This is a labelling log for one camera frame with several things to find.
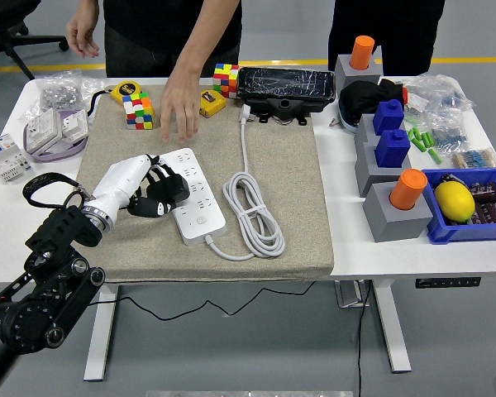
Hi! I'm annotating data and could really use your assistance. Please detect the person's left hand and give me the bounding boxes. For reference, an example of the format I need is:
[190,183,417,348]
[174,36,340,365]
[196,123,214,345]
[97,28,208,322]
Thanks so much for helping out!
[160,78,203,145]

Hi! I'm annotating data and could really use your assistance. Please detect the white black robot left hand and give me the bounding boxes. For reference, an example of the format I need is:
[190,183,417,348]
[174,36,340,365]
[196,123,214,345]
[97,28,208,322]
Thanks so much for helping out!
[86,153,177,222]

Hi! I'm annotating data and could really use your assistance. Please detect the person's right hand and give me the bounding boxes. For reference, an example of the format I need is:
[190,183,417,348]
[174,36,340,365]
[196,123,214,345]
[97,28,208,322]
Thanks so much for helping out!
[65,13,101,59]

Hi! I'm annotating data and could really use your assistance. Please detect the black plug adapter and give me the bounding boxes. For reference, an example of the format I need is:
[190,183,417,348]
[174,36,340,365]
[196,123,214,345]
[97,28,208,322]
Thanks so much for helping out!
[143,173,191,207]

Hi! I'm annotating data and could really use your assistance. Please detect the white power strip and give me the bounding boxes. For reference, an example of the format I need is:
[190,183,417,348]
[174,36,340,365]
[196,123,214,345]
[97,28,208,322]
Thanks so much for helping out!
[159,147,227,247]

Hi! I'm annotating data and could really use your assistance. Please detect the thin black adapter cord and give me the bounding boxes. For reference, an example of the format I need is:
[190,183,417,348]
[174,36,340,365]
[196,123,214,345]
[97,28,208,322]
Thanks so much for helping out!
[88,280,317,322]

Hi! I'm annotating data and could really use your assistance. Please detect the yellow tape measure silver clip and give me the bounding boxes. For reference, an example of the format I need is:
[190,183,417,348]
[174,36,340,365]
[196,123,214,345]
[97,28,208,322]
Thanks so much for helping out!
[198,88,227,119]

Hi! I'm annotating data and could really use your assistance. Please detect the colourful twisted puzzle cube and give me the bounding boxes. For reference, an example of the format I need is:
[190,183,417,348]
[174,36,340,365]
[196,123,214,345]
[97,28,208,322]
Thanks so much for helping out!
[122,91,156,131]

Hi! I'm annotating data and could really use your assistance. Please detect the yellow tape measure black label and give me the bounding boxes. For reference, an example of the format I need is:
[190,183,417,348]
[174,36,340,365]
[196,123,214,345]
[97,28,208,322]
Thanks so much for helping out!
[109,80,144,104]

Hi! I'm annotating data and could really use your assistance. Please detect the clear bag of screws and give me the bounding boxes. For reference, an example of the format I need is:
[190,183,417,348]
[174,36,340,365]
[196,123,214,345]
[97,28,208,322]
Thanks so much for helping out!
[24,69,108,121]

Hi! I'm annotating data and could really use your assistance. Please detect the person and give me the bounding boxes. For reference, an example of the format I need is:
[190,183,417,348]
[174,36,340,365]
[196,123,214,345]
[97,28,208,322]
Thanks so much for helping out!
[103,0,243,79]
[327,0,446,78]

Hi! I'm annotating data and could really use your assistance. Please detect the purple plastic tray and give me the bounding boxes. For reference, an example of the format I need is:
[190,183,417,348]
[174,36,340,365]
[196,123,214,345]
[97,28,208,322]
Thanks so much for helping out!
[22,108,88,163]

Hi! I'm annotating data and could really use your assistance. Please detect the black office chair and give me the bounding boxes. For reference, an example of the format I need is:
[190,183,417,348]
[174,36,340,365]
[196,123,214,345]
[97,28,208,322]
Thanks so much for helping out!
[0,0,71,82]

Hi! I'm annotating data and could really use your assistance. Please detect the black device wrapped in film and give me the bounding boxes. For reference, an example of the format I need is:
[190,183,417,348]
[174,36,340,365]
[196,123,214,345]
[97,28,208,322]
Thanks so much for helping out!
[236,66,336,127]

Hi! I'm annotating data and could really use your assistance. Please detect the white circuit breaker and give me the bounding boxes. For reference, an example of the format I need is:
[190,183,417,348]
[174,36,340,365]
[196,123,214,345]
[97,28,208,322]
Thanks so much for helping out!
[0,134,34,183]

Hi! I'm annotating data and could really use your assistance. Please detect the grey-brown fabric mat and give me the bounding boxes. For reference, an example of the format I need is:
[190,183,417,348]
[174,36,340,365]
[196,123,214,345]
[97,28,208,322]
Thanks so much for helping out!
[50,84,336,285]

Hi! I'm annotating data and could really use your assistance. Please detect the white blue curved object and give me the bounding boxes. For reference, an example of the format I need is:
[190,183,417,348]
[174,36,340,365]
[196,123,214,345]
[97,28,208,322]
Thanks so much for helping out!
[338,103,360,134]

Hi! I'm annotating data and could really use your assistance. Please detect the grey block round hole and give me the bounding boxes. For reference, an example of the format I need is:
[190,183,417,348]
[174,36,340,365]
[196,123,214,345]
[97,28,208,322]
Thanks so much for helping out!
[334,52,382,90]
[362,180,434,243]

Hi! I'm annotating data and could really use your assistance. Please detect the black cloth bundle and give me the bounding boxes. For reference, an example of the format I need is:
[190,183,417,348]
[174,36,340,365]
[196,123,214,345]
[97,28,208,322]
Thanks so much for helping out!
[338,78,406,127]

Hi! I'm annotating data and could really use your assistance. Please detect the orange cylinder peg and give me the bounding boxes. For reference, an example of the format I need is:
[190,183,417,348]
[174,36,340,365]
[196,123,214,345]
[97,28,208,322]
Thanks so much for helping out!
[349,35,375,70]
[389,168,429,211]

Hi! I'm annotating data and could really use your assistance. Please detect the blue square peg block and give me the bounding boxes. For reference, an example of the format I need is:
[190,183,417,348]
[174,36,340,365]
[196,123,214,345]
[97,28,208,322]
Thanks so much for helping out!
[374,128,411,169]
[372,98,405,136]

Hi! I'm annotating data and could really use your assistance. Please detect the white table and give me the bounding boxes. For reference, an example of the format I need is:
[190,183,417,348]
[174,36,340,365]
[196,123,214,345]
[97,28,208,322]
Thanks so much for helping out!
[0,76,496,384]

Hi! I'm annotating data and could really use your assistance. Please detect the large clear plastic bag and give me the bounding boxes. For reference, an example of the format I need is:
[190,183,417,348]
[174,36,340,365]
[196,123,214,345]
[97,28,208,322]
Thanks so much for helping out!
[403,73,476,125]

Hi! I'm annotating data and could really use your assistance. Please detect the clear bag blue components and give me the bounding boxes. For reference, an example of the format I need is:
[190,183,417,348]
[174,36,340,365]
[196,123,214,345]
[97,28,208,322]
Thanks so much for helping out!
[429,122,470,154]

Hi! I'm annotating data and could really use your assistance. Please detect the yellow lemon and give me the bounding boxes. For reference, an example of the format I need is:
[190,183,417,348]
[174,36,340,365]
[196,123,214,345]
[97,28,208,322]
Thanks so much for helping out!
[433,181,476,220]

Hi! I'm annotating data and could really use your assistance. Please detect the clear bag of resistors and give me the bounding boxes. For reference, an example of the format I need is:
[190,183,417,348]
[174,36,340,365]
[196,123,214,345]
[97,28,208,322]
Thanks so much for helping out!
[450,146,496,170]

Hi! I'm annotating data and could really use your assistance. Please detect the blue plastic bin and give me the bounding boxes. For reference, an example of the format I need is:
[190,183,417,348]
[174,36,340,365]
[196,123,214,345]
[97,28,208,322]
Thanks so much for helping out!
[421,166,496,246]

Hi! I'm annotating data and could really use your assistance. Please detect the black table control panel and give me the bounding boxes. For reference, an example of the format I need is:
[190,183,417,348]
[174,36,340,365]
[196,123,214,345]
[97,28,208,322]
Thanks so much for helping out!
[415,276,482,289]

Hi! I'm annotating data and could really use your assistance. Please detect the dark brown capacitors pile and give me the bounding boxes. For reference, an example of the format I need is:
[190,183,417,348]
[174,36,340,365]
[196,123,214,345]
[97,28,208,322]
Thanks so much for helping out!
[469,181,496,225]

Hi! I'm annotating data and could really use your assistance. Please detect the black white strap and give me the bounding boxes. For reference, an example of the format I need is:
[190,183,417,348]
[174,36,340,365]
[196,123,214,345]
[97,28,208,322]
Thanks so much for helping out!
[85,88,113,121]

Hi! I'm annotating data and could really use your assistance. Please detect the white power strip cable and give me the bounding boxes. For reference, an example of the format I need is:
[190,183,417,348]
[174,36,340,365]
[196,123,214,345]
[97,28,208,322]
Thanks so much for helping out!
[204,103,287,262]

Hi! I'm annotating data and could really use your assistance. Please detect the white wall socket panel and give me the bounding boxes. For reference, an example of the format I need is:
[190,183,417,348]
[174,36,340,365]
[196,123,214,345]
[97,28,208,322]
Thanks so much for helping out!
[26,109,64,153]
[60,109,88,141]

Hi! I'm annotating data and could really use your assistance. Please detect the silver metal bracket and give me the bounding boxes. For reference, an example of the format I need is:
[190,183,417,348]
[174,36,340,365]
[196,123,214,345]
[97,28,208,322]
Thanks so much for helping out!
[334,280,371,309]

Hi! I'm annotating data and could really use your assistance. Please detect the black hanging cable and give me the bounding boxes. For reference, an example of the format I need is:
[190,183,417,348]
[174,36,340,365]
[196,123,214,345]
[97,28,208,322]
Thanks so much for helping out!
[357,280,373,397]

